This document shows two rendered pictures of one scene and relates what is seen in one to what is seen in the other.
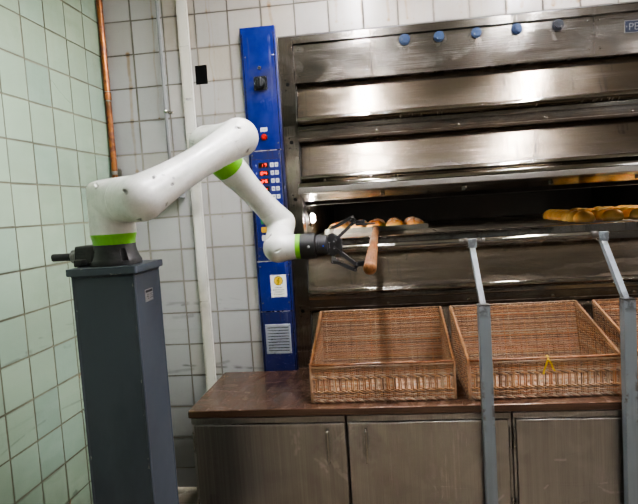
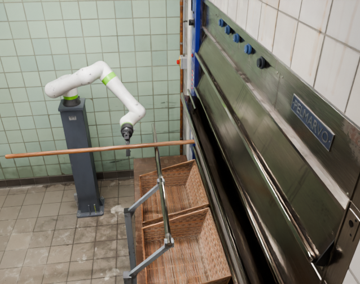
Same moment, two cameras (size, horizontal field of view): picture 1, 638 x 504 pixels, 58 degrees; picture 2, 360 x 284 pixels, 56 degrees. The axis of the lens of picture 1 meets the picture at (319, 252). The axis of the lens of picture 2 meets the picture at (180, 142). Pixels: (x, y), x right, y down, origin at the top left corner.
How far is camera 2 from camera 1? 3.14 m
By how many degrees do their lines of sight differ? 75
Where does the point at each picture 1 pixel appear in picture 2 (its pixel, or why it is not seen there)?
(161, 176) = (51, 86)
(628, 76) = (279, 158)
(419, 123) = not seen: hidden behind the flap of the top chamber
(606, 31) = (283, 95)
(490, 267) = not seen: hidden behind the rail
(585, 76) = (264, 129)
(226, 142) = (71, 79)
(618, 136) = (266, 204)
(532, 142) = (240, 153)
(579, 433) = not seen: outside the picture
